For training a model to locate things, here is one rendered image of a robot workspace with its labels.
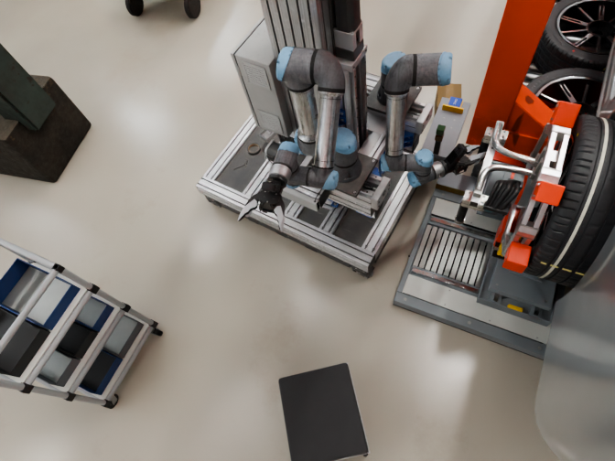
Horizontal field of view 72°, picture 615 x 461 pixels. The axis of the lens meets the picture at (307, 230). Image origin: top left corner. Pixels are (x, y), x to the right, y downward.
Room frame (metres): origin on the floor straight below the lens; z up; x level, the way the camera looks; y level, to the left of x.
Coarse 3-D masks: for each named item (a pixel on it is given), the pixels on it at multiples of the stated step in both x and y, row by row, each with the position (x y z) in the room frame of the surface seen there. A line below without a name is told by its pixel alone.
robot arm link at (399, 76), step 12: (396, 60) 1.22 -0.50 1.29; (408, 60) 1.17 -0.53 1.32; (396, 72) 1.16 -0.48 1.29; (408, 72) 1.14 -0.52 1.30; (384, 84) 1.19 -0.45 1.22; (396, 84) 1.14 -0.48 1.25; (408, 84) 1.13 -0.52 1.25; (396, 96) 1.13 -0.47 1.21; (396, 108) 1.11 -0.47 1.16; (396, 120) 1.09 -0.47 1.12; (396, 132) 1.07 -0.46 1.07; (396, 144) 1.05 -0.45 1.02; (384, 156) 1.06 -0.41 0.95; (396, 156) 1.03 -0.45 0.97; (384, 168) 1.02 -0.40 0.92; (396, 168) 1.00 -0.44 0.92
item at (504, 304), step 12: (492, 264) 0.72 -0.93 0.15; (480, 288) 0.61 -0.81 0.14; (480, 300) 0.55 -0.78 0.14; (492, 300) 0.53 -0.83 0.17; (504, 300) 0.51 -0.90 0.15; (516, 300) 0.49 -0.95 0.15; (516, 312) 0.44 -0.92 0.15; (528, 312) 0.42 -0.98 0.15; (540, 312) 0.40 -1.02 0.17; (552, 312) 0.38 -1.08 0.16; (540, 324) 0.35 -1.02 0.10
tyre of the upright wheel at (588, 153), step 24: (576, 120) 0.89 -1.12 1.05; (600, 120) 0.81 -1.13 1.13; (576, 144) 0.74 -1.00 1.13; (600, 144) 0.69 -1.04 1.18; (576, 168) 0.64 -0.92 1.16; (576, 192) 0.57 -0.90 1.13; (600, 192) 0.54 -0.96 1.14; (552, 216) 0.55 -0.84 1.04; (576, 216) 0.50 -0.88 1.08; (600, 216) 0.47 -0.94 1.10; (552, 240) 0.47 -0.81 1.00; (576, 240) 0.44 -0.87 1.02; (600, 240) 0.41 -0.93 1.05; (528, 264) 0.46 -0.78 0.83; (552, 264) 0.42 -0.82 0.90; (576, 264) 0.38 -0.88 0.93
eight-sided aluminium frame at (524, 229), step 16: (544, 128) 0.97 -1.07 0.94; (560, 128) 0.83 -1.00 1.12; (560, 144) 0.78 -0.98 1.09; (544, 160) 0.73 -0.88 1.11; (560, 160) 0.70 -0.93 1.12; (544, 176) 0.67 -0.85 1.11; (560, 176) 0.65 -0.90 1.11; (512, 208) 0.80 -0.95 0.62; (528, 208) 0.61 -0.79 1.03; (544, 208) 0.58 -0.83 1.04; (528, 224) 0.56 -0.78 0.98; (512, 240) 0.56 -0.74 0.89; (528, 240) 0.53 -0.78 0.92
